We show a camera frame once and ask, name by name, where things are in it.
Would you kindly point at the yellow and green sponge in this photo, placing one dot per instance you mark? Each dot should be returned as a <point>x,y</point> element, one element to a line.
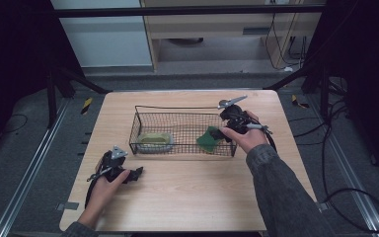
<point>207,141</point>

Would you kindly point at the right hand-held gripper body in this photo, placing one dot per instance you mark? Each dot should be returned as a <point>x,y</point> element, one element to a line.
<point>235,118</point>

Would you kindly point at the white cabinet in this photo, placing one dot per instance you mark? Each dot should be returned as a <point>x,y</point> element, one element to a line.
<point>105,42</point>

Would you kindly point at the metal floor rail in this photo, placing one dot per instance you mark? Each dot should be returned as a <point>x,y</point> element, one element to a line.
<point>29,168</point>
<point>348,168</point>

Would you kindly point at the green soap dish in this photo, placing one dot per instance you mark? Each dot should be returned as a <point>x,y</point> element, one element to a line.
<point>154,142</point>

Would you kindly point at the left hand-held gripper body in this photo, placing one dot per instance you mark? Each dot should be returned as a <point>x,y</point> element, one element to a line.
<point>112,168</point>

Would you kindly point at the dark curtain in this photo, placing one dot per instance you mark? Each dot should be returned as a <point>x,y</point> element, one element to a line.
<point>13,65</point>
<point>368,82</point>

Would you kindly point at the black horizontal bar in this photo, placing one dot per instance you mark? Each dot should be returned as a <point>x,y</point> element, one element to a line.
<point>177,11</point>

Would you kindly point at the small grey round knob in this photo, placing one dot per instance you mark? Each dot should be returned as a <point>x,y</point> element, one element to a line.
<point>221,103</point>

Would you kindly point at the person's left hand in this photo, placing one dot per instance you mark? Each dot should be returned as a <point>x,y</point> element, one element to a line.
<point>107,192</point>

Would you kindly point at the light wooden desk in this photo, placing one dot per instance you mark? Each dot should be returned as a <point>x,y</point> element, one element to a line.
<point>210,24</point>

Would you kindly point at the black metal stand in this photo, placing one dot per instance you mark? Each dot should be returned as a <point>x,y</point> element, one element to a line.
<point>51,98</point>
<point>324,95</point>

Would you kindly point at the person's right hand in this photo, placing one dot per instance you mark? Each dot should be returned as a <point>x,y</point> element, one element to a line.
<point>251,138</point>

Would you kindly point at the yellow and black tape strip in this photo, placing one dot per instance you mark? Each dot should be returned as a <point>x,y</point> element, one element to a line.
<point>297,102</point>
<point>86,105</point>

